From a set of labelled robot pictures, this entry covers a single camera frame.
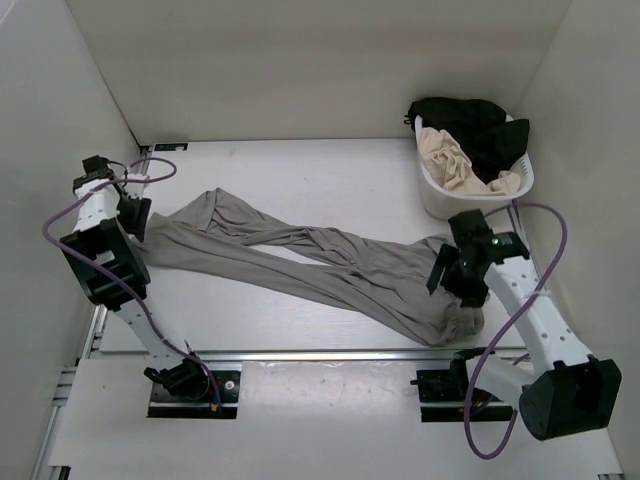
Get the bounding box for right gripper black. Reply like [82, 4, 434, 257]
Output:
[426, 243, 490, 309]

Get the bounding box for grey trousers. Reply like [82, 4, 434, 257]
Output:
[136, 188, 485, 346]

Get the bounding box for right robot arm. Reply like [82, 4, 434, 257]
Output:
[427, 210, 622, 441]

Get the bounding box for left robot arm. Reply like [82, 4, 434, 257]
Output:
[54, 155, 211, 401]

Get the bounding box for white laundry basket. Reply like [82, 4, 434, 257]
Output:
[414, 116, 534, 220]

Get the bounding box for blue label sticker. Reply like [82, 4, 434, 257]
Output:
[153, 143, 188, 152]

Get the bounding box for beige garment in basket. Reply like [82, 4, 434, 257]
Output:
[417, 127, 521, 196]

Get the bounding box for black garment in basket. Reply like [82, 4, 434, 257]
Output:
[404, 97, 530, 183]

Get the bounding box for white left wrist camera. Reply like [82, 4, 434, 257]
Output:
[122, 173, 150, 197]

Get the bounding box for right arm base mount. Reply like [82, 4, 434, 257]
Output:
[410, 370, 513, 423]

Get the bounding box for aluminium front rail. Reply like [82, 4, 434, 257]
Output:
[89, 348, 571, 363]

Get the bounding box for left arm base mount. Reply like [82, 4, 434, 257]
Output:
[144, 360, 242, 420]

